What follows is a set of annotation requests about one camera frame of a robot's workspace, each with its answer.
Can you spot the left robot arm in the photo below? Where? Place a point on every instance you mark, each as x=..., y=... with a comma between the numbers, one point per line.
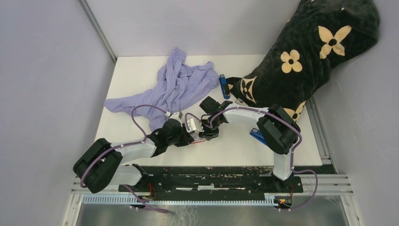
x=105, y=164

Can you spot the beige and black stapler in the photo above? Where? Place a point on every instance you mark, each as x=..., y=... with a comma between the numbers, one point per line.
x=239, y=102

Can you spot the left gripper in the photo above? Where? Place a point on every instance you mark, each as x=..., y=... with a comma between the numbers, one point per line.
x=187, y=139

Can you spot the aluminium rail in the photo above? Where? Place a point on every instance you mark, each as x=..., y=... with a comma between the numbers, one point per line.
x=303, y=184

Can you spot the blue stapler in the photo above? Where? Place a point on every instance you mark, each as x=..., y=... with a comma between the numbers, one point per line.
x=255, y=133
x=224, y=87

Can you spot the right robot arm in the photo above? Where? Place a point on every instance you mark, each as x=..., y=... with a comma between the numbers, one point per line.
x=279, y=131

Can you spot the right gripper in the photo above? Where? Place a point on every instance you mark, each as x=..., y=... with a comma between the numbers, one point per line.
x=207, y=134

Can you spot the black floral blanket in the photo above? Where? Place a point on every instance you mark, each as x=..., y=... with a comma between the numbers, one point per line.
x=320, y=35

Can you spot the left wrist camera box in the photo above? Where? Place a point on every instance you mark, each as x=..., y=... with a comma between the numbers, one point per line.
x=177, y=116

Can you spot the lavender crumpled cloth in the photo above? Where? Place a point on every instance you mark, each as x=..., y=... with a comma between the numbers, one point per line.
x=178, y=87

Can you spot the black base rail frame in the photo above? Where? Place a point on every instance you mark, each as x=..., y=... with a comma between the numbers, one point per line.
x=152, y=174

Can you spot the red white staple box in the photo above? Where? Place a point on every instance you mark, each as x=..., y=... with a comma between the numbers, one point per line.
x=198, y=141

